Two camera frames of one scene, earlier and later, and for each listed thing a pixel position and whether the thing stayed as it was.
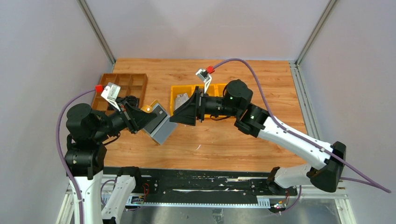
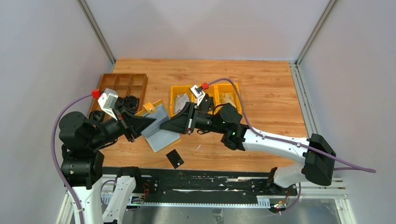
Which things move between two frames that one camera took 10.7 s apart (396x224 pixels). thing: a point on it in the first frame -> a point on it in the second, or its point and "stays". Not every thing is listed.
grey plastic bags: x=180 y=99 stays
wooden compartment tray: x=133 y=84 stays
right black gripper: x=199 y=104 -> x=191 y=120
